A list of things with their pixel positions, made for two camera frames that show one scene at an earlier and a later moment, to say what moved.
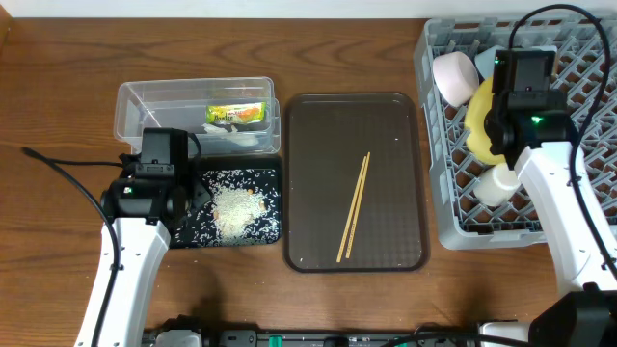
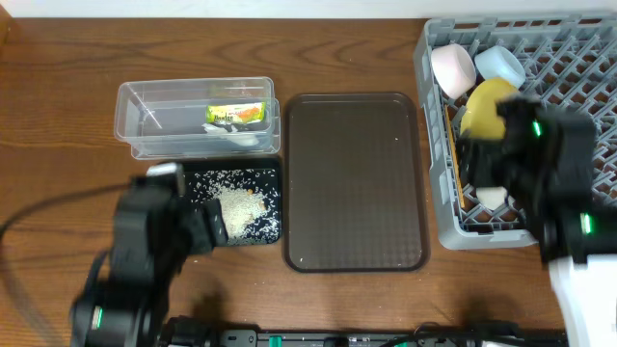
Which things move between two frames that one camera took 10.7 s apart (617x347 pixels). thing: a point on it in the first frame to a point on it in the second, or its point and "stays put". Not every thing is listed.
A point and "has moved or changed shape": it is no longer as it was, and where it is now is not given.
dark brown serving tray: x=324 y=146 stays put
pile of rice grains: x=243 y=208 stays put
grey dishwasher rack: x=586 y=63 stays put
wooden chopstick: x=351 y=209 to x=461 y=201
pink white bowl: x=456 y=77 has moved or changed shape
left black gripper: x=201 y=199 to x=194 y=229
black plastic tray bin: x=246 y=209 stays put
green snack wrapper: x=243 y=113 stays put
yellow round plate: x=474 y=124 stays put
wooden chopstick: x=357 y=206 to x=453 y=157
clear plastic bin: x=236 y=116 stays put
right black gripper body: x=495 y=140 to x=495 y=157
